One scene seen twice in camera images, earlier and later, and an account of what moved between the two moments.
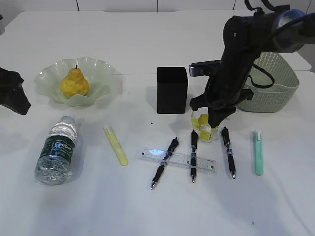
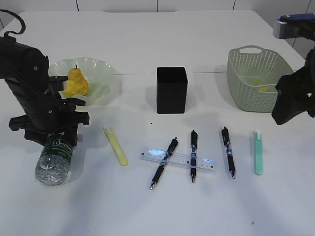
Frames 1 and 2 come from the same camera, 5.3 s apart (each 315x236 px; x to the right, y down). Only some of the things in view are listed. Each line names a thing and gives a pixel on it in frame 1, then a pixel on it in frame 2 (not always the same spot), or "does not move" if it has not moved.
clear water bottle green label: x=53 y=165 does not move
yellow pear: x=74 y=83 does not move
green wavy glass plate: x=104 y=81 does not move
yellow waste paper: x=200 y=123 → x=256 y=82
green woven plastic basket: x=273 y=82 does not move
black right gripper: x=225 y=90 → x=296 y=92
